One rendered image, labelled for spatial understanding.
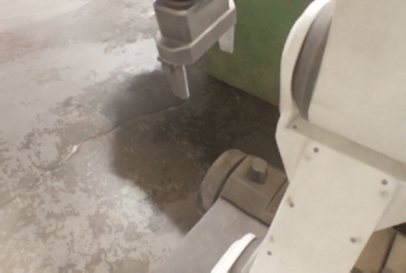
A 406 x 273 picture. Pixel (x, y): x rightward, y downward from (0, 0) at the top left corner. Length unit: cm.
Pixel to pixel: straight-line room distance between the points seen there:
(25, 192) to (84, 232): 27
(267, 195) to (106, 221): 47
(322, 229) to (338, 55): 21
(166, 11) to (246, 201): 48
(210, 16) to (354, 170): 23
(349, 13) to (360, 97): 7
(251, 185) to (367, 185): 38
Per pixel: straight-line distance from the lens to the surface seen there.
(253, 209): 71
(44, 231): 100
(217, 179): 75
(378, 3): 25
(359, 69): 28
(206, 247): 68
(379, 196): 37
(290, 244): 42
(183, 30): 35
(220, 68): 133
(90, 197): 101
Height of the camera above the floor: 78
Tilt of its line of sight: 42 degrees down
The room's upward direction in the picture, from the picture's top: 2 degrees counter-clockwise
